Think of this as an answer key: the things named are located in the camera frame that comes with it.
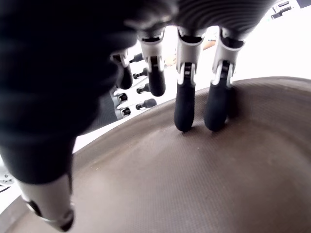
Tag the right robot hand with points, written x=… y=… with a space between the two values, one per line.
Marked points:
x=48 y=72

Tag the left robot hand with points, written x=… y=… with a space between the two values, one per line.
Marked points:
x=124 y=97

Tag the round brown tray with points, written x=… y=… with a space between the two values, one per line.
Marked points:
x=194 y=182

